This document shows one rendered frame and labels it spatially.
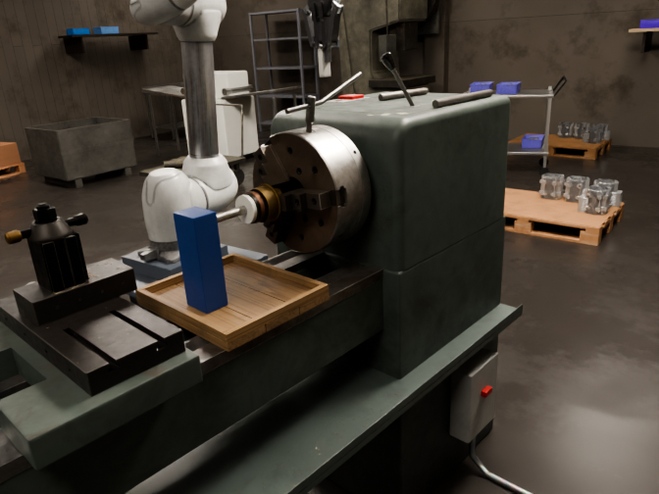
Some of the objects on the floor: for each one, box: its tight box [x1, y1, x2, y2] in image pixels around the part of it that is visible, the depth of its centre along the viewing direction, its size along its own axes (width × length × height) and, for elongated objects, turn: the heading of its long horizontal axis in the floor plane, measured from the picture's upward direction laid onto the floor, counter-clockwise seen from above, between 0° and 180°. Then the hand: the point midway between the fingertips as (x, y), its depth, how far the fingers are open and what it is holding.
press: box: [338, 0, 440, 95], centre depth 738 cm, size 143×123×273 cm
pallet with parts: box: [504, 173, 625, 246], centre depth 438 cm, size 109×76×32 cm
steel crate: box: [25, 117, 137, 188], centre depth 667 cm, size 80×95×65 cm
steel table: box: [141, 82, 185, 141], centre depth 968 cm, size 62×163×84 cm, turn 153°
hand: (324, 63), depth 145 cm, fingers closed
